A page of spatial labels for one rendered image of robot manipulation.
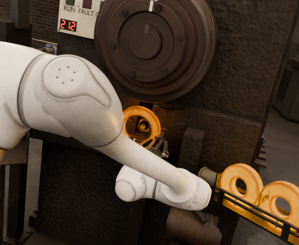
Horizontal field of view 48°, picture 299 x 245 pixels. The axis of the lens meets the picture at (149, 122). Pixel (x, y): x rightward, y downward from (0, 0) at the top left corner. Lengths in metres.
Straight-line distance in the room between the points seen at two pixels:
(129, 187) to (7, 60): 0.56
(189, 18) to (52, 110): 0.80
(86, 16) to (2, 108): 1.00
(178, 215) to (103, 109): 0.85
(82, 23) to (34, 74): 1.00
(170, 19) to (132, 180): 0.55
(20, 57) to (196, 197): 0.65
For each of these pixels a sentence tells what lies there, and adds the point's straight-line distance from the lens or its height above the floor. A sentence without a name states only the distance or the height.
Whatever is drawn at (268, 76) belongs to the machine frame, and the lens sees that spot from 1.40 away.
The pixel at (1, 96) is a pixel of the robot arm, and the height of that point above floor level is 1.06.
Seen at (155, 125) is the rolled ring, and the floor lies 0.79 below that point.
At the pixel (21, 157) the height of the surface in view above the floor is 0.61.
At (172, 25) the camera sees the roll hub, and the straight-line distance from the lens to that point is 1.17.
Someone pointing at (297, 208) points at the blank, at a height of 0.75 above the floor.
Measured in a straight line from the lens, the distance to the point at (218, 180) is 1.24.
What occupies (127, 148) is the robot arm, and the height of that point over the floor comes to 0.93.
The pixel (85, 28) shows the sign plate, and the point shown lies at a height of 1.10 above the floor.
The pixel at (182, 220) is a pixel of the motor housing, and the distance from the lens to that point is 1.30.
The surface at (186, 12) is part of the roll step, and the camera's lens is 1.21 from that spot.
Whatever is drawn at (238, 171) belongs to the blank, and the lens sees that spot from 1.20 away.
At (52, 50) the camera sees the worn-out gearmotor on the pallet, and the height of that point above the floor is 0.25.
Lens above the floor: 1.23
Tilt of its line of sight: 19 degrees down
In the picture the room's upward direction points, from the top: 11 degrees clockwise
